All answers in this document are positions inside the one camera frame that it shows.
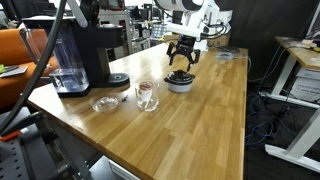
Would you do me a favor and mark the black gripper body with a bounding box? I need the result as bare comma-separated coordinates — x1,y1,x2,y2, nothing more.
174,35,195,56

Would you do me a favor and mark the black round lid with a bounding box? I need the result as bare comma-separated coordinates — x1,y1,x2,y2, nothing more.
164,70,195,85

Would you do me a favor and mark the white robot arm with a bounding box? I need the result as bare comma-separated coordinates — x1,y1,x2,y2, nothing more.
155,0,220,70

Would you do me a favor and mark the gray bowl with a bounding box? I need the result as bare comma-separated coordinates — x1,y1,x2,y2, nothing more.
168,82,192,93

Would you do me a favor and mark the clear plastic lid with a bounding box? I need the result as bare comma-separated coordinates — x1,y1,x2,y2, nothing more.
92,97,118,112

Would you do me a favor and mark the clear water tank black lid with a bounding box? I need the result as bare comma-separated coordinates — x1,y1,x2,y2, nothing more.
19,28,90,98

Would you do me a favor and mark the clear glass cup with pod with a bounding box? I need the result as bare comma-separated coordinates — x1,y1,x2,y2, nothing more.
135,80,159,112

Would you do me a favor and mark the small dark debris piece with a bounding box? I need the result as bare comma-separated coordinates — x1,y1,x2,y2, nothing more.
121,95,128,102

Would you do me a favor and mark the black Keurig coffee machine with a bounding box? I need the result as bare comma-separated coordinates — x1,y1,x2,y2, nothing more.
22,0,131,98

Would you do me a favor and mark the orange couch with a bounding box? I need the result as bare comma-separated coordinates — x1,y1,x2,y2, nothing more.
0,28,61,113

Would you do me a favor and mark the white desk frame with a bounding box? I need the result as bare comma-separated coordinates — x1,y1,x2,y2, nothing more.
259,53,320,174

